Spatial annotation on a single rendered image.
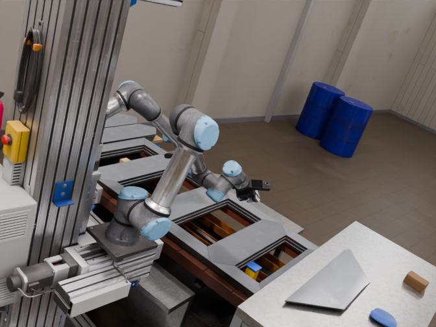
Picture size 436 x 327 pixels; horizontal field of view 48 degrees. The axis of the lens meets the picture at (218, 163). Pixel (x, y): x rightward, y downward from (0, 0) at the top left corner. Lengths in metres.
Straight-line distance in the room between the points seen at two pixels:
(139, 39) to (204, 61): 0.89
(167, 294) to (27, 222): 0.87
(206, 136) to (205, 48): 4.27
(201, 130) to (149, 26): 3.93
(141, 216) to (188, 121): 0.41
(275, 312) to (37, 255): 0.98
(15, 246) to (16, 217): 0.13
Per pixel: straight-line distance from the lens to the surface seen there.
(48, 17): 1.75
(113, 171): 3.02
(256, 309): 1.97
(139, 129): 3.77
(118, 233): 2.06
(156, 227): 1.90
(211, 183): 2.14
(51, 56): 1.73
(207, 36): 6.03
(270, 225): 2.98
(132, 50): 5.60
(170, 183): 1.87
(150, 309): 2.74
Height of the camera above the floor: 2.23
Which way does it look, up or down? 23 degrees down
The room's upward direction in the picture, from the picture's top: 19 degrees clockwise
